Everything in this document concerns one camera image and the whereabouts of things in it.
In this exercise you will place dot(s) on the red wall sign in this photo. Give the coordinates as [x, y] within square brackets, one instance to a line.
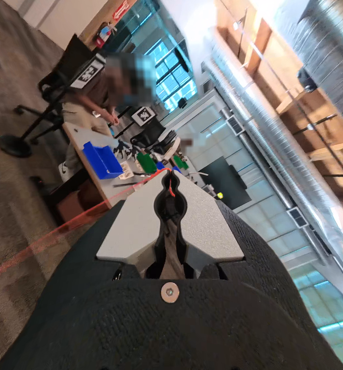
[120, 10]

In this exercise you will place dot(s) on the black stool chair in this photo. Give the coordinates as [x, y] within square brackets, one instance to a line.
[12, 145]

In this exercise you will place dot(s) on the large blue parts bin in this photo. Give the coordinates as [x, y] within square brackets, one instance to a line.
[102, 162]

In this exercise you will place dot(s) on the green parts bin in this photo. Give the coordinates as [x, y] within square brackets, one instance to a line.
[147, 163]
[180, 162]

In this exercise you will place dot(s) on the grey work table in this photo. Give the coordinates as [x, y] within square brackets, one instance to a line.
[79, 136]

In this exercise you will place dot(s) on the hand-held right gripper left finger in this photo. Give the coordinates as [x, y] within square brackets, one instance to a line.
[131, 231]

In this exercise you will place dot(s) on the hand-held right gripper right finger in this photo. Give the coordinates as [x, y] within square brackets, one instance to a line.
[209, 231]

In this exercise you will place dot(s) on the black wall screen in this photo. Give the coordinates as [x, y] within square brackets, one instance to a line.
[226, 182]

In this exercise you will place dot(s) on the black white marker sign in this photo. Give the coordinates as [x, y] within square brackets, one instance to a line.
[143, 115]
[87, 72]

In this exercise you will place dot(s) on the red fire extinguisher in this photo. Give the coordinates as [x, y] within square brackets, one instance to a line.
[103, 36]

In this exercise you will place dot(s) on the cardboard box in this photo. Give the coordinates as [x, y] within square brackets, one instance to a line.
[79, 205]

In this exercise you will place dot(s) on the black office chair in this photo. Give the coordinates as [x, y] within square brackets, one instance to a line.
[157, 139]

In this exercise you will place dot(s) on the silver spiral air duct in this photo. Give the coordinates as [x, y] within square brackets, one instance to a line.
[258, 127]

